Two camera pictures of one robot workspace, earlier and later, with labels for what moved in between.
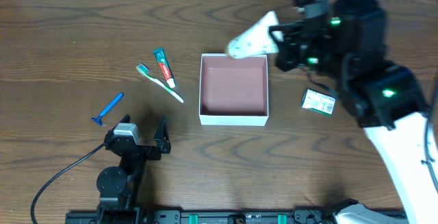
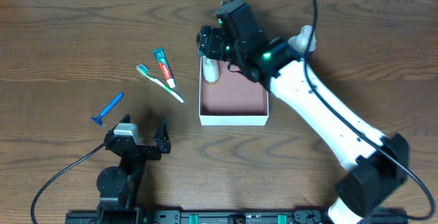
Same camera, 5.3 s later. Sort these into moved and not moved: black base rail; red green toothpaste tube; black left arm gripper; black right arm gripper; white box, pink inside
Moved: black right arm gripper
Not moved: red green toothpaste tube; white box, pink inside; black left arm gripper; black base rail
